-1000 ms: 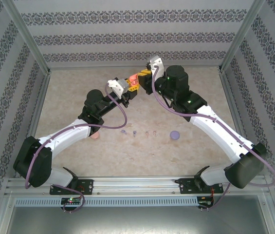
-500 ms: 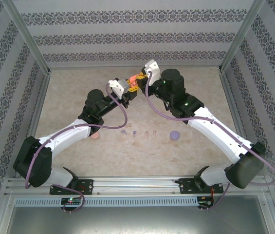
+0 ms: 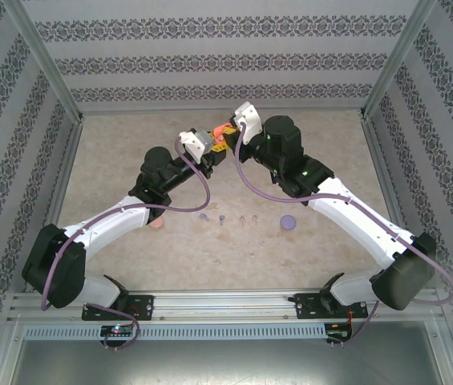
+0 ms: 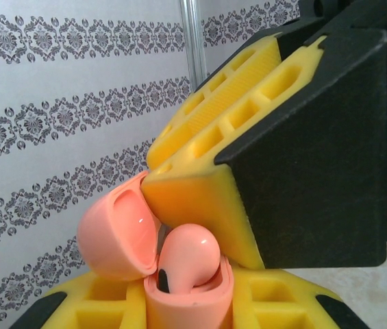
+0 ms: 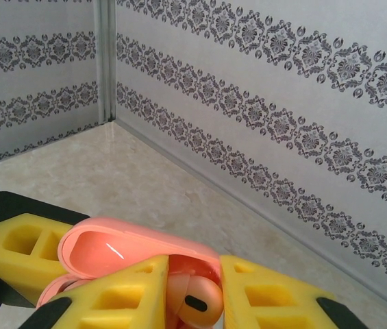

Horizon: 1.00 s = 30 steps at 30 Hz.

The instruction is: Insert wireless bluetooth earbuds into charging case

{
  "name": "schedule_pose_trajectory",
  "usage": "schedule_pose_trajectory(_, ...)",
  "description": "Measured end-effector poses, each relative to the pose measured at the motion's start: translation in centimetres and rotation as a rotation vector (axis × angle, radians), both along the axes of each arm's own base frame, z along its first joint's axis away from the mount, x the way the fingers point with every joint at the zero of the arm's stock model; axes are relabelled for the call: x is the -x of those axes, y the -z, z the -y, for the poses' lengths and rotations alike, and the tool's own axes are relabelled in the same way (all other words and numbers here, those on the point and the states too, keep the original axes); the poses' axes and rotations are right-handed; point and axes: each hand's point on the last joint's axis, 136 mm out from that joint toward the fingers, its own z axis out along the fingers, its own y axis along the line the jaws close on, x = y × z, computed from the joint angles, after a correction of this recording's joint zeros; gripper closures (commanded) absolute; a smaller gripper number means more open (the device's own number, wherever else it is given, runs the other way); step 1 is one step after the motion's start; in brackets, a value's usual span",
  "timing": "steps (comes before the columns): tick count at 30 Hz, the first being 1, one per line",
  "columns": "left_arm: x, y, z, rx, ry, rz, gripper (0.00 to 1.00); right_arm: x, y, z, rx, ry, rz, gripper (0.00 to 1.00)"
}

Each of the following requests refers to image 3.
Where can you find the coral earbud charging case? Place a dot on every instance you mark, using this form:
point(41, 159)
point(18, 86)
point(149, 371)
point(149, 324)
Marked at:
point(221, 134)

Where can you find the pink round charging case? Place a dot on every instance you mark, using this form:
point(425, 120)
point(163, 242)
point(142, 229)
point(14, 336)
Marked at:
point(158, 224)

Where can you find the purple earbud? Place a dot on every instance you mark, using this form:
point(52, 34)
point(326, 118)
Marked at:
point(204, 217)
point(221, 219)

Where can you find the purple round charging case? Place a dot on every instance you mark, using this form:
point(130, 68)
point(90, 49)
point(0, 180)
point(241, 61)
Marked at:
point(288, 222)

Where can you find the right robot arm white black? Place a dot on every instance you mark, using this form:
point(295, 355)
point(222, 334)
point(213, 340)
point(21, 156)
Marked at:
point(362, 224)

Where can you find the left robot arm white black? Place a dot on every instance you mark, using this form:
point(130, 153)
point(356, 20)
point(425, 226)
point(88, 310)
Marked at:
point(106, 220)

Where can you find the steel sheet panel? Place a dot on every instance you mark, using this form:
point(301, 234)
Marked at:
point(226, 365)

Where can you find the thin wall base strip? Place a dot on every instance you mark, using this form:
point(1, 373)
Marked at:
point(150, 108)

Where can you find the aluminium side floor rail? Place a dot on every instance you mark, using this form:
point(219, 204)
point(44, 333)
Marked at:
point(382, 168)
point(57, 188)

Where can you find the aluminium frame post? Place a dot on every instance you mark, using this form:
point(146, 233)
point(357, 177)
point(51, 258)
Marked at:
point(43, 60)
point(398, 60)

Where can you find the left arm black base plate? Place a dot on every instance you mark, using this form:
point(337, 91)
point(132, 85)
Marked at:
point(144, 306)

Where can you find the aluminium mounting rail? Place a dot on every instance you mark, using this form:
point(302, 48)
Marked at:
point(226, 305)

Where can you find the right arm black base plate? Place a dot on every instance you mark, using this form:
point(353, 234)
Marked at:
point(306, 306)

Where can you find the aluminium frame bar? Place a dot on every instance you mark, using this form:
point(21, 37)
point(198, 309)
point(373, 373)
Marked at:
point(450, 353)
point(5, 353)

